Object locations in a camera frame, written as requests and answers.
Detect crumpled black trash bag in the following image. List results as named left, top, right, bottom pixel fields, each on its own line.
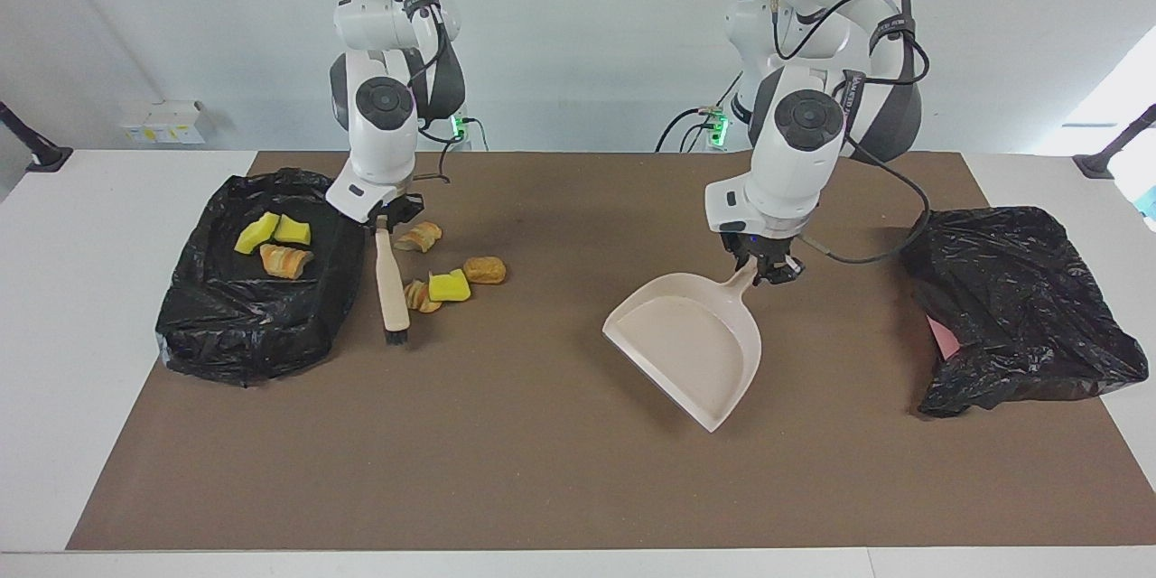
left=900, top=206, right=1150, bottom=419

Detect yellow sponge with green side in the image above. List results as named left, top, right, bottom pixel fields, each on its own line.
left=428, top=268, right=471, bottom=303

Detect black base cable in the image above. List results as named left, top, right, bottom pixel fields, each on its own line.
left=657, top=70, right=743, bottom=153

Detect pink bin under bag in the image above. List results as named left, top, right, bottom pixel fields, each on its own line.
left=928, top=314, right=965, bottom=360

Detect beige hand brush black bristles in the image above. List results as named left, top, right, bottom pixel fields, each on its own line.
left=374, top=215, right=412, bottom=346

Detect beige plastic dustpan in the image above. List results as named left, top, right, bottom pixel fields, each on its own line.
left=602, top=257, right=763, bottom=434

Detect brown table mat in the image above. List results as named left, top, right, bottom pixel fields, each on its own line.
left=66, top=151, right=1156, bottom=552

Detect croissant piece pale underside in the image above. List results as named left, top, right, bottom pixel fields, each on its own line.
left=260, top=244, right=315, bottom=279

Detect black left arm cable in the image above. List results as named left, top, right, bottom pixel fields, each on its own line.
left=770, top=0, right=933, bottom=266

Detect rectangular bin with black bag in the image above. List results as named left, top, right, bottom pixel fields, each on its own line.
left=155, top=167, right=367, bottom=387

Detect black clamp stand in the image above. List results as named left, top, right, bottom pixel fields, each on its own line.
left=0, top=101, right=73, bottom=174
left=1073, top=104, right=1156, bottom=180

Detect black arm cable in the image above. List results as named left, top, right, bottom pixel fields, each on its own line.
left=325, top=0, right=452, bottom=188
left=770, top=0, right=933, bottom=266

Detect striped croissant piece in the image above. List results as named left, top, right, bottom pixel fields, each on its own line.
left=403, top=279, right=443, bottom=314
left=394, top=221, right=443, bottom=254

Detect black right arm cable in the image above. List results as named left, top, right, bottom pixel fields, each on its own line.
left=325, top=0, right=452, bottom=188

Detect white wall socket boxes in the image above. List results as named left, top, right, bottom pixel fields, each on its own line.
left=119, top=99, right=207, bottom=145

